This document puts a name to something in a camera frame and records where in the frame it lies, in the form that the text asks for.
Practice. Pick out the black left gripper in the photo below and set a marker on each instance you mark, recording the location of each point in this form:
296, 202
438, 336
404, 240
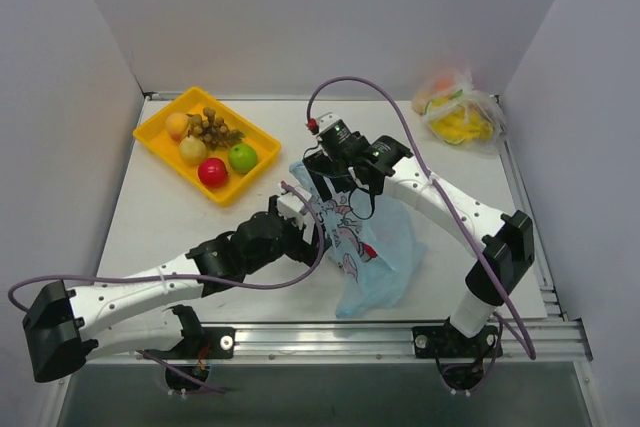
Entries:
304, 247

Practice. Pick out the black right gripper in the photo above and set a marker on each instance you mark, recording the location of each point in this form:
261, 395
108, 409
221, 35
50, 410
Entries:
326, 167

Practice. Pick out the red round fruit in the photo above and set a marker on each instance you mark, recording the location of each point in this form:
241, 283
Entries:
213, 173

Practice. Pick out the green apple fruit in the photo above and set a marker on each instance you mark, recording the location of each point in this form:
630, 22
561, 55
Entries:
242, 158

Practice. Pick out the yellow lemon fruit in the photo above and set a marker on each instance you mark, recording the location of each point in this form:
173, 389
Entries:
192, 150

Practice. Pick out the light blue printed plastic bag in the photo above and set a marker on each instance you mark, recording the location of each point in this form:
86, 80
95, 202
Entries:
373, 243

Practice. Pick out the orange peach fruit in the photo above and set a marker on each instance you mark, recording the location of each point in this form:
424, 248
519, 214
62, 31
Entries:
177, 126

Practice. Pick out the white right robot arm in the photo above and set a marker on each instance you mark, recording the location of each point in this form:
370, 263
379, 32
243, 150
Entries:
503, 244

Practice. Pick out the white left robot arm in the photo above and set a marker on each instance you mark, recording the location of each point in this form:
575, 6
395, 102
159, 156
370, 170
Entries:
73, 320

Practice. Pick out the clear bag of yellow fruit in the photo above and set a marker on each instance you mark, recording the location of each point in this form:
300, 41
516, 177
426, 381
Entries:
456, 113

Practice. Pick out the yellow plastic tray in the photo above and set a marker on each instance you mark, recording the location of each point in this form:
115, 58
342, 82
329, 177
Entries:
151, 133

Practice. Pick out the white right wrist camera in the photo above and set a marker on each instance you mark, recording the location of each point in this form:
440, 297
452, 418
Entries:
322, 123

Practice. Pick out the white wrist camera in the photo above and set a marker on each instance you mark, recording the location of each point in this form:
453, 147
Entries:
322, 123
293, 205

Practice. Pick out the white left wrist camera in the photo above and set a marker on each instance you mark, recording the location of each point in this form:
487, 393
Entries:
293, 205

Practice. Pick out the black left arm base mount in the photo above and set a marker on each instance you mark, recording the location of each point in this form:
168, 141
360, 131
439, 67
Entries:
210, 344

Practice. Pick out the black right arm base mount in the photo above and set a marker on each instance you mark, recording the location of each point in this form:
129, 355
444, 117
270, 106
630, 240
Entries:
442, 341

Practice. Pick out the aluminium front rail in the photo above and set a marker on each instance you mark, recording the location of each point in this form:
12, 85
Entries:
351, 341

